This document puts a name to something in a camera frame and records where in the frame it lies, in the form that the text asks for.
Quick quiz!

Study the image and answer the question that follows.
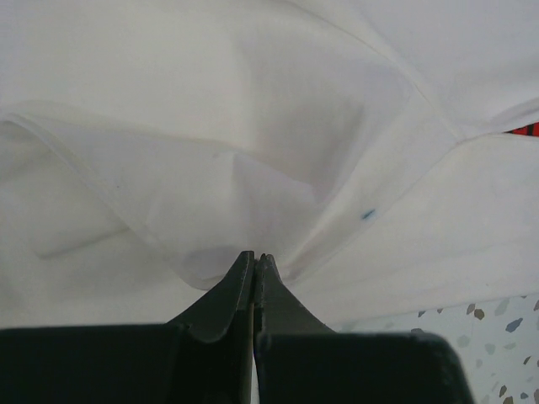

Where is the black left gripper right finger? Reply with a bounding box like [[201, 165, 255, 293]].
[[253, 255, 472, 403]]

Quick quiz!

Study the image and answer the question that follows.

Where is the white t-shirt red print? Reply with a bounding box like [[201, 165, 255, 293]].
[[1, 1, 538, 327]]

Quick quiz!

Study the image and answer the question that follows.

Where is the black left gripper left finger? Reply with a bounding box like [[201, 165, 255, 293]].
[[1, 252, 255, 403]]

